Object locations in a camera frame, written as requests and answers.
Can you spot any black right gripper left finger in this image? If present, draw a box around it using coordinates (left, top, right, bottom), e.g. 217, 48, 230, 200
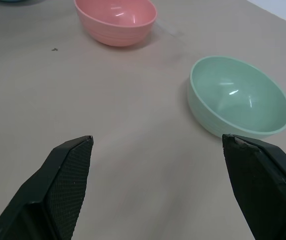
0, 135, 94, 240

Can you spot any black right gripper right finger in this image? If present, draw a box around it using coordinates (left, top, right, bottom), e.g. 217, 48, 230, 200
222, 133, 286, 240

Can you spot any pink plastic bowl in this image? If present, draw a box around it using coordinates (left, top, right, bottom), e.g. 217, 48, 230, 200
73, 0, 158, 48

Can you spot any green plastic bowl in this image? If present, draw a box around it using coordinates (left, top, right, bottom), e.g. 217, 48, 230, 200
187, 55, 286, 140

